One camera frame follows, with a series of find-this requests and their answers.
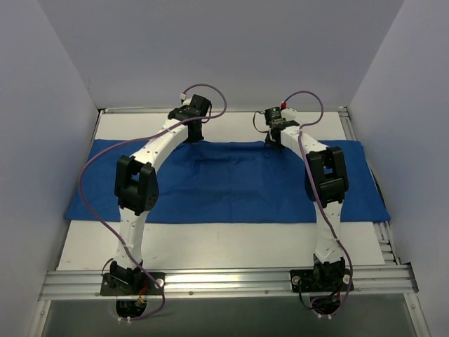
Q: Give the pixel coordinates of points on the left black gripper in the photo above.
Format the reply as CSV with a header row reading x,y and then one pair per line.
x,y
194,131

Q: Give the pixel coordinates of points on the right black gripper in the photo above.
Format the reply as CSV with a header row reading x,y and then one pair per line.
x,y
272,139

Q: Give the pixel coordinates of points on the blue surgical drape cloth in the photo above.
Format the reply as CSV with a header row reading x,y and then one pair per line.
x,y
203,183

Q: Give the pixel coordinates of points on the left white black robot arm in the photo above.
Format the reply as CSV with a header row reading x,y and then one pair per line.
x,y
136,185

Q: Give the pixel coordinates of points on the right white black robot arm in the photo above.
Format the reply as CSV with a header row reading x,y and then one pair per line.
x,y
326,183

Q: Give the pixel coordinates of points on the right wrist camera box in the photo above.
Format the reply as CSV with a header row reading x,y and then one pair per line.
x,y
272,114

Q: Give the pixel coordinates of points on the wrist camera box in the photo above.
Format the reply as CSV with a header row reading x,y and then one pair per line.
x,y
272,114
200,105

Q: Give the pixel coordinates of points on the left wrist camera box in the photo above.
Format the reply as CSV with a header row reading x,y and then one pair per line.
x,y
200,105

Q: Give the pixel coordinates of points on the back aluminium rail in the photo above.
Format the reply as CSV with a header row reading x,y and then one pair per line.
x,y
166,110

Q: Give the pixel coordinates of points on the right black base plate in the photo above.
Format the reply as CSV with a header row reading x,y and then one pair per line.
x,y
315,281

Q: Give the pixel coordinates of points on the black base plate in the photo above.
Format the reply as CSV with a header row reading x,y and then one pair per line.
x,y
315,281
137,284

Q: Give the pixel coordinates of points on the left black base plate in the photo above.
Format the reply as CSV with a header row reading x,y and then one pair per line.
x,y
137,284

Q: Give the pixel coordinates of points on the front aluminium rail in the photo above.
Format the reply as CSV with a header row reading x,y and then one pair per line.
x,y
228,283

